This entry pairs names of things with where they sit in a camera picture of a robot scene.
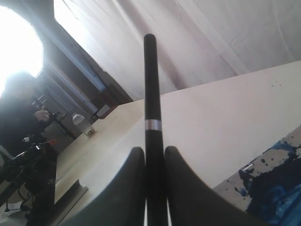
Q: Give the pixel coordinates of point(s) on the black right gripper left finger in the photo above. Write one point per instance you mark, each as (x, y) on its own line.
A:
(122, 202)

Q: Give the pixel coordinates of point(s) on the white backdrop curtain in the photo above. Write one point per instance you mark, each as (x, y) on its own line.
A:
(198, 41)

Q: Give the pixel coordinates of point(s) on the person in dark clothes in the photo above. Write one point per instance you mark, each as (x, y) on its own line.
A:
(18, 118)

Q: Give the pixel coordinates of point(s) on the clear plastic jar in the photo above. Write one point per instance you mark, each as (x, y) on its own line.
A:
(83, 125)

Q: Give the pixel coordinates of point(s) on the white square plate blue paint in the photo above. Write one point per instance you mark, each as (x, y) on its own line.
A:
(269, 187)

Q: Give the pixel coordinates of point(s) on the bright studio softbox light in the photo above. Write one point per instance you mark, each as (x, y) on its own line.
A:
(20, 47)

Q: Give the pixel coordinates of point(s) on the black paintbrush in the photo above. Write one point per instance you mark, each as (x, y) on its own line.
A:
(156, 199)

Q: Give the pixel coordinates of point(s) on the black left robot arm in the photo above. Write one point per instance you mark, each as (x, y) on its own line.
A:
(35, 168)

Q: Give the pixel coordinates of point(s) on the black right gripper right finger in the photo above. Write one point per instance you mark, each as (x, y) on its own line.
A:
(192, 202)

